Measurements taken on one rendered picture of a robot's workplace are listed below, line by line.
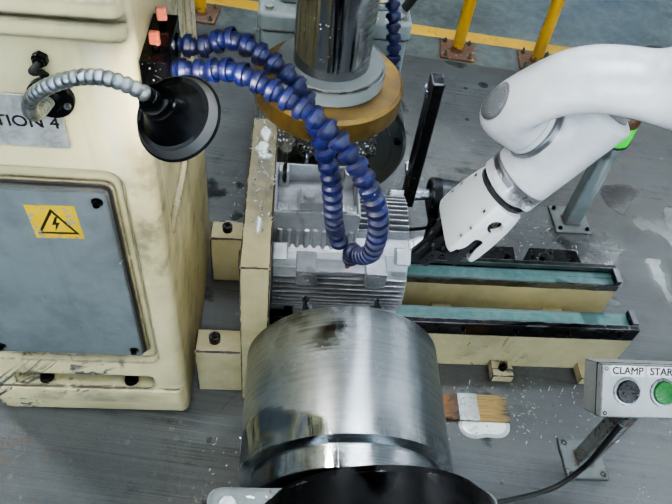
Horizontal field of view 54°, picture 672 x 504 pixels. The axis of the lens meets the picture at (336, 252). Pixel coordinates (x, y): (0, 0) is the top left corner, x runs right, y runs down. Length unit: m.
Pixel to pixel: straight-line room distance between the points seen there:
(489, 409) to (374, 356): 0.46
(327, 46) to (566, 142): 0.29
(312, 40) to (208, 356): 0.52
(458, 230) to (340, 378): 0.27
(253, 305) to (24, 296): 0.28
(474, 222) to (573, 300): 0.46
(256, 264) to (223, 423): 0.35
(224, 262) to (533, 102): 0.67
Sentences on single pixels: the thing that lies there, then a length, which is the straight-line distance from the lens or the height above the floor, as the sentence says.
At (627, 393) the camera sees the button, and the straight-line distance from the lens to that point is 0.95.
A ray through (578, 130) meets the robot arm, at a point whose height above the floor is 1.35.
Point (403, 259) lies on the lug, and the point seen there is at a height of 1.08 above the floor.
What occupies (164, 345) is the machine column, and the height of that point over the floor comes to 1.00.
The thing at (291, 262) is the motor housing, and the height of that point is 1.06.
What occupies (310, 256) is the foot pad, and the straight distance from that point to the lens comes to 0.94.
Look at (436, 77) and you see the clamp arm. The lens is 1.00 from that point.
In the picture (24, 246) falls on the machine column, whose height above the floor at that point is 1.21.
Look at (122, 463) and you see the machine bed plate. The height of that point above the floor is 0.80.
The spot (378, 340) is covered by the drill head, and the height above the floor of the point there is 1.16.
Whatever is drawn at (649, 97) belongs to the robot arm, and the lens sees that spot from 0.74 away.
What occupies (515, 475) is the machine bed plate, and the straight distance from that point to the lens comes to 1.14.
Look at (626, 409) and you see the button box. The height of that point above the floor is 1.05.
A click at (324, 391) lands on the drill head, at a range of 0.72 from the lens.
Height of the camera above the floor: 1.80
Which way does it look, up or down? 49 degrees down
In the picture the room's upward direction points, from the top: 9 degrees clockwise
